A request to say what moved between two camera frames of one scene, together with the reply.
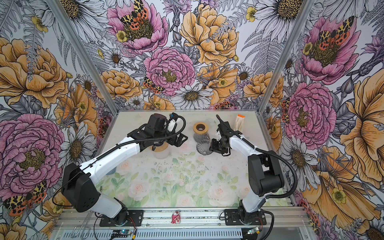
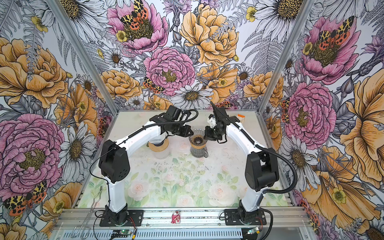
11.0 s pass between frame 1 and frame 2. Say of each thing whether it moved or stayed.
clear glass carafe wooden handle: stayed
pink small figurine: stayed
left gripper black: moved
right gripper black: moved
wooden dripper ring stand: stayed
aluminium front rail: stayed
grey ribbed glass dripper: moved
